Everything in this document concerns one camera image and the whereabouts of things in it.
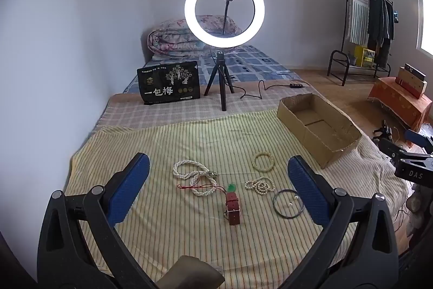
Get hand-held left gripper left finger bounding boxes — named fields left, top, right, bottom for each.
left=37, top=152, right=163, bottom=289

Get black tripod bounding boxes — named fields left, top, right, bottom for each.
left=204, top=50, right=235, bottom=112

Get blue patterned bed sheet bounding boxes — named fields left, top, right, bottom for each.
left=123, top=45, right=301, bottom=94

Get white ring light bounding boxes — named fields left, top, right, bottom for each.
left=184, top=0, right=265, bottom=48

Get small pearl bead necklace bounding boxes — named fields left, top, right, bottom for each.
left=244, top=176, right=275, bottom=196

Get black clothes rack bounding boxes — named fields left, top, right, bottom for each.
left=327, top=0, right=396, bottom=86

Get orange cloth covered table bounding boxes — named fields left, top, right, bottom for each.
left=368, top=77, right=433, bottom=133

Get black phone holder stem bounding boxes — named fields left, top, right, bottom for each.
left=219, top=0, right=241, bottom=36

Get thin black bangle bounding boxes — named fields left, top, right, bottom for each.
left=273, top=189, right=303, bottom=218

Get tan cardboard gift box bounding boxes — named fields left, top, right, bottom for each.
left=396, top=66, right=427, bottom=99

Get small black floor stand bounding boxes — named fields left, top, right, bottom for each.
left=373, top=120, right=393, bottom=141

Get pink plaid blanket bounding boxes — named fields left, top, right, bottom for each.
left=91, top=86, right=327, bottom=142

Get cream bead bracelet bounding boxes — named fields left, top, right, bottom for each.
left=254, top=152, right=275, bottom=172

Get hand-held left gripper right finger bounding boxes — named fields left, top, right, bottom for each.
left=287, top=155, right=400, bottom=289

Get long white pearl necklace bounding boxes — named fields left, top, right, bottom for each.
left=172, top=159, right=218, bottom=197

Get folded floral quilt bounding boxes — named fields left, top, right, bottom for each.
left=147, top=15, right=242, bottom=57

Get window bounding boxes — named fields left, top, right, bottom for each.
left=419, top=0, right=433, bottom=57

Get yellow box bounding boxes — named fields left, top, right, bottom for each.
left=353, top=46, right=376, bottom=68

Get dark purple flat box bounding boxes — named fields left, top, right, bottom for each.
left=404, top=63, right=427, bottom=80

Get red string green pendant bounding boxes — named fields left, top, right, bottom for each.
left=178, top=183, right=237, bottom=195

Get dark hanging clothes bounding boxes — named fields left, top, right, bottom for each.
left=366, top=0, right=396, bottom=68

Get tan cloth piece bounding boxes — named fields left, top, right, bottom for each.
left=159, top=255, right=225, bottom=289

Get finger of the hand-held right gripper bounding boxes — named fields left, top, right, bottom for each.
left=404, top=129, right=433, bottom=150
left=378, top=138, right=433, bottom=165

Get black printed snack bag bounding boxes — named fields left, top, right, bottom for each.
left=137, top=61, right=201, bottom=105

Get black ring light cable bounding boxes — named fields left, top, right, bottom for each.
left=210, top=48, right=292, bottom=100

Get striped hanging towel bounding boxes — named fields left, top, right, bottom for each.
left=346, top=0, right=371, bottom=45

